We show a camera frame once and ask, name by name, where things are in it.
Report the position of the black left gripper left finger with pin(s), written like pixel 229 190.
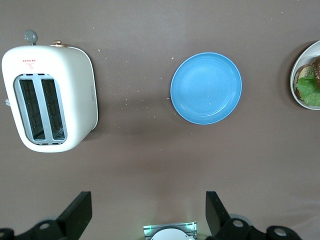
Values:
pixel 67 220

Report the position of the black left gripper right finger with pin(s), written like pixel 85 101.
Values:
pixel 220 222

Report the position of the green lettuce leaf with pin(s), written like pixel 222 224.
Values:
pixel 310 91

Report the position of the light brown bread slice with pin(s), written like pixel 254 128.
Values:
pixel 303 71

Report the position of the dark crust bread slice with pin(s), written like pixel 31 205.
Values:
pixel 317 72

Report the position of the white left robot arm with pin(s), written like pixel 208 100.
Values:
pixel 170 235

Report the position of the blue round plate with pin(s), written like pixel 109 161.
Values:
pixel 206 87

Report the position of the beige round plate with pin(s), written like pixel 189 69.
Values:
pixel 303 65

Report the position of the cream white toaster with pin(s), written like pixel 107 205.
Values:
pixel 50 100

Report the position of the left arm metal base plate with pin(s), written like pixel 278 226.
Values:
pixel 170 226

